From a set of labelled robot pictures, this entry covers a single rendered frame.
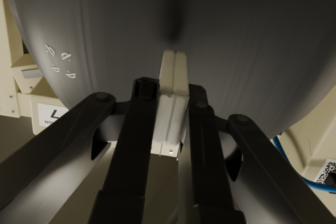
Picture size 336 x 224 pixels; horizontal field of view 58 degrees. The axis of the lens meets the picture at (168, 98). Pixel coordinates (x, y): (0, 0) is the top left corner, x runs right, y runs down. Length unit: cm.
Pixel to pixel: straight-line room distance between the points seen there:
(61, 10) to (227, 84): 13
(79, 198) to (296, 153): 269
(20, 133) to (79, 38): 364
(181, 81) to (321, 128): 44
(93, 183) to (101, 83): 300
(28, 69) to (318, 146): 81
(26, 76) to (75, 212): 217
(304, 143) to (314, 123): 5
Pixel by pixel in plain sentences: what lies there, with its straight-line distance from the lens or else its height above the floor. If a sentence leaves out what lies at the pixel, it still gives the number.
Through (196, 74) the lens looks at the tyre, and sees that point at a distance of 23.
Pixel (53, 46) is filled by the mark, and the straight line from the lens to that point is 26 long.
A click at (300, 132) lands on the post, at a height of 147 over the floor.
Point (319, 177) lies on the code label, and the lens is 63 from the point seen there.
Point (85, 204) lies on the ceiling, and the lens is 311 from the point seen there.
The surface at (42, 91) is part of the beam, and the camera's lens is 89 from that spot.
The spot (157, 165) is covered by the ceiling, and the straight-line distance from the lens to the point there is 348.
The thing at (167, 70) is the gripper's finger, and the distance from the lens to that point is 17.
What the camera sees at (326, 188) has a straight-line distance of 61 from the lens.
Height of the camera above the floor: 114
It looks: 34 degrees up
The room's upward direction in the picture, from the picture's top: 169 degrees counter-clockwise
